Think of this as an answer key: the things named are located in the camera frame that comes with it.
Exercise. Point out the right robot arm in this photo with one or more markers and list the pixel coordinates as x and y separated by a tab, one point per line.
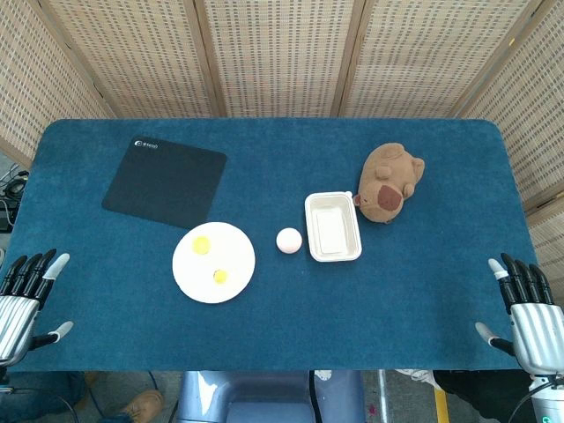
548	401

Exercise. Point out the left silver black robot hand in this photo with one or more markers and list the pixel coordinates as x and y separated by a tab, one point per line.
17	315

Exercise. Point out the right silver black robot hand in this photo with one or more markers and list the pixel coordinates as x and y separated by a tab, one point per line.
539	328

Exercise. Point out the blue-grey robot torso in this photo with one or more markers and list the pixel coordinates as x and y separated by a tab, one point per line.
251	396

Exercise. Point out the yellow piece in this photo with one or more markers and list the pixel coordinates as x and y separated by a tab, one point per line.
220	276

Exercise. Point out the white sneaker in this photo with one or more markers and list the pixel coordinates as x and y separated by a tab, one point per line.
416	376

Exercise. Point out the blue table cloth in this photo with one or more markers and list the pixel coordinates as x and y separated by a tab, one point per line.
308	317

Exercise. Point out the woven folding screen panel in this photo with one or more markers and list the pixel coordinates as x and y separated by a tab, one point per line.
282	53
31	88
432	53
537	110
132	53

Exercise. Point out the tan leather shoe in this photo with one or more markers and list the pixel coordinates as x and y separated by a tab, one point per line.
143	405

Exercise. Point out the brown plush capybara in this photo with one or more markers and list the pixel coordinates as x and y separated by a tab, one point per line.
388	176

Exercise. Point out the white rectangular food container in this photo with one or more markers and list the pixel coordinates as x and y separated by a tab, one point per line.
333	227

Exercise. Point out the yellow eggshell cup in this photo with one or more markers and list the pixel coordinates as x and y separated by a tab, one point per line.
201	245

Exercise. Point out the pink ball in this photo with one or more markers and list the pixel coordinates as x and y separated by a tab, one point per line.
289	240

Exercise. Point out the black mouse pad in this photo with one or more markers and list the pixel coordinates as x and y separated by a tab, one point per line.
165	180

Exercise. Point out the white round plate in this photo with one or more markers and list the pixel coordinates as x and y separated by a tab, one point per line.
220	255

